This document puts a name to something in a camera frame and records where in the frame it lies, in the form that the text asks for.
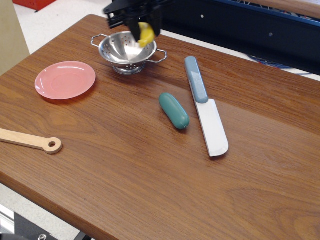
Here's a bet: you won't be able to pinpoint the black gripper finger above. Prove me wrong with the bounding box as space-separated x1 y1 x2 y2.
147 13 162 37
127 19 141 42

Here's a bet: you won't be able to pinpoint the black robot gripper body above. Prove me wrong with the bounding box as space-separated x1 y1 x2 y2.
103 0 173 28

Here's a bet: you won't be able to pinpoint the yellow toy banana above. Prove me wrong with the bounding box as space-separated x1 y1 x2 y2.
138 22 155 48

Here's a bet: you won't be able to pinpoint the small steel colander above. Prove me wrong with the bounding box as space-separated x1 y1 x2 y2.
90 31 168 76

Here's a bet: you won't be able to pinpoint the red box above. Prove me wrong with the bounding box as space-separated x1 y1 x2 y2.
12 0 56 11

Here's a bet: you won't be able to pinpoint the pink plastic plate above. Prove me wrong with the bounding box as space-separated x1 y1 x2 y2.
34 61 96 100

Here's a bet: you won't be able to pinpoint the teal toy sausage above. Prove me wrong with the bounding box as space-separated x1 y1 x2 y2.
159 92 190 130

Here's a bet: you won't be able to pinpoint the beige cabinet panel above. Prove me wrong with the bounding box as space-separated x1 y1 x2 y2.
0 0 30 75

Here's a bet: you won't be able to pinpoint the blue cables behind table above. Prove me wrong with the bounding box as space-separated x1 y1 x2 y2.
247 54 320 77

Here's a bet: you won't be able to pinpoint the toy knife blue handle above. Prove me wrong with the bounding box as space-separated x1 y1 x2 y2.
184 56 229 157

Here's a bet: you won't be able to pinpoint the dark blue metal frame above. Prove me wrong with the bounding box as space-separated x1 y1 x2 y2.
162 0 320 75

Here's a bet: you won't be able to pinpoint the wooden spoon handle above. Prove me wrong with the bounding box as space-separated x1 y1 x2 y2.
0 128 63 155

